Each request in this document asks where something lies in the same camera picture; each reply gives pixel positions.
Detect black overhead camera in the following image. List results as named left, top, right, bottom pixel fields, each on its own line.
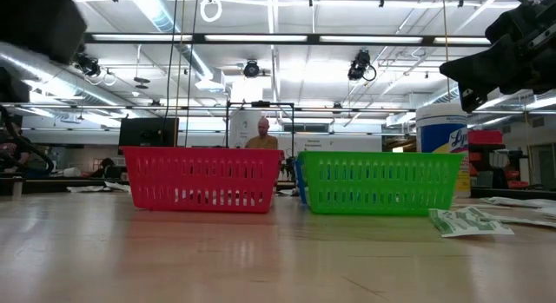
left=242, top=59, right=261, bottom=79

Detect white cable ring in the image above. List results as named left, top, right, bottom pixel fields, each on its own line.
left=199, top=0, right=223, bottom=23

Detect black ceiling camera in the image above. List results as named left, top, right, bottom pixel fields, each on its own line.
left=76, top=53, right=102, bottom=77
left=347, top=49, right=377, bottom=82

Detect person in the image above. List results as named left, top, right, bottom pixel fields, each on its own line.
left=89, top=156, right=125, bottom=180
left=244, top=116, right=280, bottom=150
left=0, top=122, right=31, bottom=174

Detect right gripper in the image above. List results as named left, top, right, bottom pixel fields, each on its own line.
left=439, top=33, right=556, bottom=113

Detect black monitor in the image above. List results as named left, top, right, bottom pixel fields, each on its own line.
left=118, top=116, right=180, bottom=148

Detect green plastic basket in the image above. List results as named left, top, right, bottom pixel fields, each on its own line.
left=298, top=150, right=465, bottom=217

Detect blue plastic basket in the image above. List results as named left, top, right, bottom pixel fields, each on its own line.
left=294, top=153, right=308, bottom=205

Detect white packets on right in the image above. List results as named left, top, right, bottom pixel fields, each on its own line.
left=475, top=212, right=556, bottom=229

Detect small white first aid packet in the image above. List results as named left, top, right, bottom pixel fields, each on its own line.
left=103, top=181, right=131, bottom=194
left=67, top=185, right=108, bottom=194

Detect black background bench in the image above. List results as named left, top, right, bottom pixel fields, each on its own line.
left=0, top=176, right=131, bottom=194

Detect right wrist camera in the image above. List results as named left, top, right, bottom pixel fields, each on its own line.
left=485, top=0, right=556, bottom=37

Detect black distant rig frame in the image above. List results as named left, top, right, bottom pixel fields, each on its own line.
left=224, top=100, right=296, bottom=148

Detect white LED light strip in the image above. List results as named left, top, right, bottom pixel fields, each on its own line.
left=320, top=35, right=424, bottom=44
left=203, top=33, right=308, bottom=43
left=433, top=36, right=491, bottom=45
left=91, top=33, right=193, bottom=43

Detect red plastic basket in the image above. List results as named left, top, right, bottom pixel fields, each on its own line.
left=120, top=145, right=283, bottom=215

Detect black and red machine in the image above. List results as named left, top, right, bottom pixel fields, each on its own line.
left=506, top=148, right=533, bottom=190

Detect disinfecting wipes canister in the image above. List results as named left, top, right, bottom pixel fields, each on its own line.
left=415, top=102, right=473, bottom=199

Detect black side table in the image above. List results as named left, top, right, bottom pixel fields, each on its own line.
left=471, top=188, right=556, bottom=201

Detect white cabinet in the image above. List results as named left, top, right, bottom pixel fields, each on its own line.
left=228, top=109, right=262, bottom=149

